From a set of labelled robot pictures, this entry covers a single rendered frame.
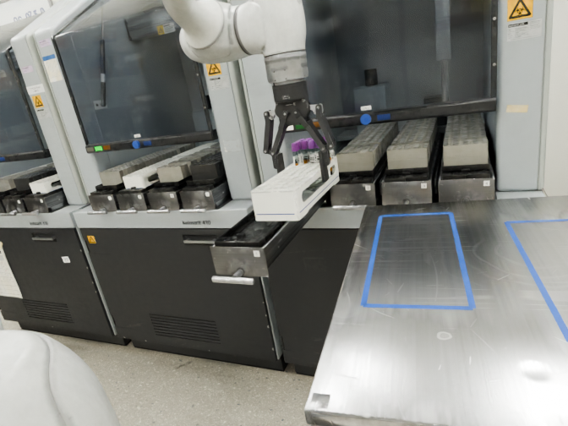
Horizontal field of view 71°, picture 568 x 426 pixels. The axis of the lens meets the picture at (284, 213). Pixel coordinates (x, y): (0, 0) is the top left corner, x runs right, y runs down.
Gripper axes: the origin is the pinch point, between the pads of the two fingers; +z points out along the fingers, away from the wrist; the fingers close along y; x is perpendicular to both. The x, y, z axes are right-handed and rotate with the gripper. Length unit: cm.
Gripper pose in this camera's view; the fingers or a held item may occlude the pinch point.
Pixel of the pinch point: (302, 172)
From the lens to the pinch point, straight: 93.9
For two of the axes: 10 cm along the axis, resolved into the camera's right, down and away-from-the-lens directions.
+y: 9.1, -0.1, -4.2
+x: 3.8, -3.7, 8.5
